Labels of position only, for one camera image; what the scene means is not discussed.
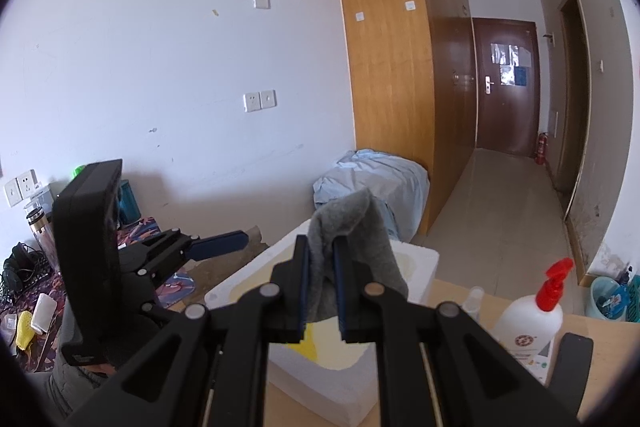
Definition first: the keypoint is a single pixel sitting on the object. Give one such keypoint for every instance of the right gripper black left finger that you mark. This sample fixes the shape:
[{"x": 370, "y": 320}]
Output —
[{"x": 292, "y": 277}]

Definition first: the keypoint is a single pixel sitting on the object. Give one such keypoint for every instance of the red fire extinguisher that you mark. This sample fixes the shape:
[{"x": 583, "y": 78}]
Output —
[{"x": 541, "y": 149}]

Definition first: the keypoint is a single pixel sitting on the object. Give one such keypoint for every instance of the wooden wardrobe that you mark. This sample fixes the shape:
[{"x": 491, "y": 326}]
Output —
[{"x": 411, "y": 66}]

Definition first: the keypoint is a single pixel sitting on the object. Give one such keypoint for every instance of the grey sock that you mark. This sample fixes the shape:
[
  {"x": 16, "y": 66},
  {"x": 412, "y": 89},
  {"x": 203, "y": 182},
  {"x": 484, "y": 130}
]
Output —
[{"x": 356, "y": 218}]

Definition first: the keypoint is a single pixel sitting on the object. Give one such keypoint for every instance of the light blue bedding bundle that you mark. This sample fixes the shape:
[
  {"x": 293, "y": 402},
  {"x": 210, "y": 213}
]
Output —
[{"x": 400, "y": 187}]

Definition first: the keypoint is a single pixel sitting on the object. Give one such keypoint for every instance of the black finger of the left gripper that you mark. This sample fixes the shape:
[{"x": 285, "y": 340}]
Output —
[{"x": 216, "y": 246}]

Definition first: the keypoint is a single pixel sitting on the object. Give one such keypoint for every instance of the dark brown entrance door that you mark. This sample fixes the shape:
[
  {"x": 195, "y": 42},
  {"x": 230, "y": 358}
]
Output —
[{"x": 508, "y": 85}]

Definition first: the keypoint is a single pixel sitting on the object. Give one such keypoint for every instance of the yellow foam fruit net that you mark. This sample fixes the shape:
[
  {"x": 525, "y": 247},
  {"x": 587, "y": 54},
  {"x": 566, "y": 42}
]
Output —
[{"x": 306, "y": 347}]

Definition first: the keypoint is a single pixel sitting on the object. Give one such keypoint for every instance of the teal plastic basin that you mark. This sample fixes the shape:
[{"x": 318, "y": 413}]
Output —
[{"x": 610, "y": 301}]

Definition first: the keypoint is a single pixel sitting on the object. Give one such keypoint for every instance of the small blue spray bottle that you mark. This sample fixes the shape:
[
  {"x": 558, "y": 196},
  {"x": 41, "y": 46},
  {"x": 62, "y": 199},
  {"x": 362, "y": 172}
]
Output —
[{"x": 473, "y": 302}]

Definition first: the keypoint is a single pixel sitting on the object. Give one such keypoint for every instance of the black smartphone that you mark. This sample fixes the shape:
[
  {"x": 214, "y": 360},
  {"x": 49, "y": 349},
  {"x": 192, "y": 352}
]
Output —
[{"x": 569, "y": 379}]

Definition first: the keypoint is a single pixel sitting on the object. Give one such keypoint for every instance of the white lotion pump bottle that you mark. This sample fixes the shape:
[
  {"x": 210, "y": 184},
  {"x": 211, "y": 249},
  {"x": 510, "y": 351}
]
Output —
[{"x": 528, "y": 326}]

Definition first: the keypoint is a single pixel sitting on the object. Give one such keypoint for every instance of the white wall socket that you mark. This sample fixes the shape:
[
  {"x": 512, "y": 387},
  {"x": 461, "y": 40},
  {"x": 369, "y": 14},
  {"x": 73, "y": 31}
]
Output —
[{"x": 255, "y": 101}]

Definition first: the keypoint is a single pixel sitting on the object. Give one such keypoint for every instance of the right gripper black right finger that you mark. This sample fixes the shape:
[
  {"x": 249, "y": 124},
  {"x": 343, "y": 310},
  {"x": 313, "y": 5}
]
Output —
[{"x": 359, "y": 315}]

